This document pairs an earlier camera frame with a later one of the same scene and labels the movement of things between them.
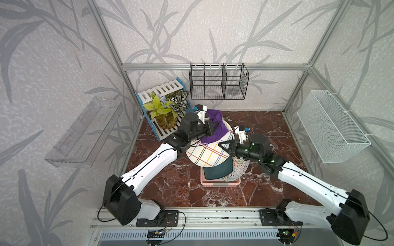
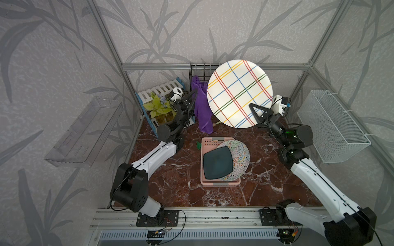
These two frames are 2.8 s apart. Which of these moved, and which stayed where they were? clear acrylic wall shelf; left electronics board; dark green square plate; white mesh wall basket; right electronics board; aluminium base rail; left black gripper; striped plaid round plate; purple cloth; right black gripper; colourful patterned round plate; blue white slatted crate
Moved: left black gripper; striped plaid round plate; right black gripper; purple cloth
Stayed: dark green square plate; right electronics board; left electronics board; aluminium base rail; blue white slatted crate; white mesh wall basket; colourful patterned round plate; clear acrylic wall shelf
